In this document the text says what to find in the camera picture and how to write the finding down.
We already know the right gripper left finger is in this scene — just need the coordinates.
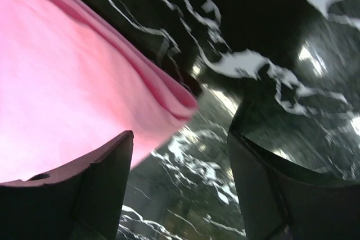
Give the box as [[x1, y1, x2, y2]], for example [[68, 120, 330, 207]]
[[1, 130, 134, 239]]

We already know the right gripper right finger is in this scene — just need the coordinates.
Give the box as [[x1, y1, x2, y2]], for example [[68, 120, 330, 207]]
[[227, 100, 359, 239]]

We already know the pink t shirt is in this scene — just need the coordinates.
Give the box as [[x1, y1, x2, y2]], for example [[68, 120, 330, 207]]
[[1, 0, 197, 182]]

